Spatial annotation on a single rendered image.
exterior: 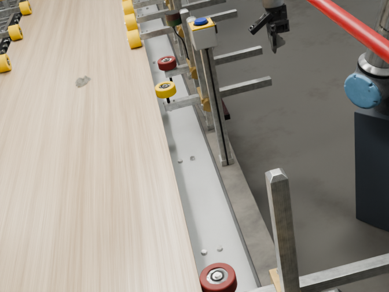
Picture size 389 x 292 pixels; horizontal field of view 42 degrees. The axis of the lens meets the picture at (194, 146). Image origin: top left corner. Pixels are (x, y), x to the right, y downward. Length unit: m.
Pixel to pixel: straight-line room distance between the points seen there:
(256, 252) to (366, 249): 1.05
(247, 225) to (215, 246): 0.14
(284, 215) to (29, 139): 1.14
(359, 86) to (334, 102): 1.54
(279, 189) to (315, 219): 1.63
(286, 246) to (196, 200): 0.79
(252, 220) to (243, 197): 0.11
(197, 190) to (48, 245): 0.66
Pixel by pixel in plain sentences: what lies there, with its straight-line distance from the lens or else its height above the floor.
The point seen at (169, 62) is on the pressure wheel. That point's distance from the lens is 2.16.
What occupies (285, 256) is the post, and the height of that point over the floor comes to 0.97.
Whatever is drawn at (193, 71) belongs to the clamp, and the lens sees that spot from 2.13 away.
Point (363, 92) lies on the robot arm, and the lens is 1.96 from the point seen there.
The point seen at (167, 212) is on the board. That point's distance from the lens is 1.33.
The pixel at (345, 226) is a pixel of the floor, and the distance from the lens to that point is 2.53.
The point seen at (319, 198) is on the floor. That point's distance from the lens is 2.69.
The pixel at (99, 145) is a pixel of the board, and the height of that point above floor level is 0.90.
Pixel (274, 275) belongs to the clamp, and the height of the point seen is 0.83.
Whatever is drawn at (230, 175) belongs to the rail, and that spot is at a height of 0.70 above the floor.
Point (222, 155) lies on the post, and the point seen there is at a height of 0.74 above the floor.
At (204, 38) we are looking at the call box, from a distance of 1.55.
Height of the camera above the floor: 1.74
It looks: 33 degrees down
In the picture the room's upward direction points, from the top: 13 degrees counter-clockwise
